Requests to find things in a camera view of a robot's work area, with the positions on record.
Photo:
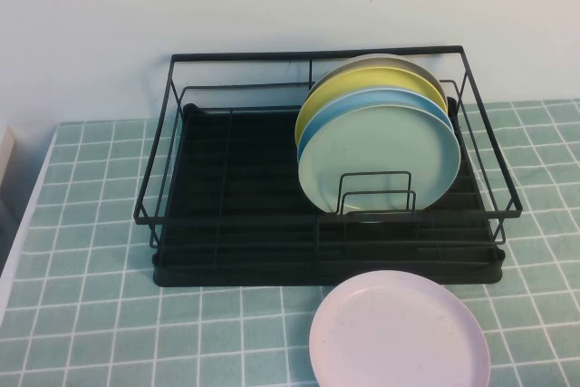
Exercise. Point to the black plastic drip tray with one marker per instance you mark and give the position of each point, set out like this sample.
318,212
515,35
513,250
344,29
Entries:
235,276

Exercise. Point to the yellow plate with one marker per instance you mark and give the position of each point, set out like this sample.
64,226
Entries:
344,85

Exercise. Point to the blue plate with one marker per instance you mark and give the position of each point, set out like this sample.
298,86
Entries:
362,99

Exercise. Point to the light green plate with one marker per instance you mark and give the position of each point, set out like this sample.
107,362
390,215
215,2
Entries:
385,147

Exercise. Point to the grey plate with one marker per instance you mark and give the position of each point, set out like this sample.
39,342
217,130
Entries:
385,60

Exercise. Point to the pink plate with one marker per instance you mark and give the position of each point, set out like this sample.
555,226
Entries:
399,337

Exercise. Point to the green checked tablecloth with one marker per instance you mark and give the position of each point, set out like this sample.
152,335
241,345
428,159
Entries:
90,314

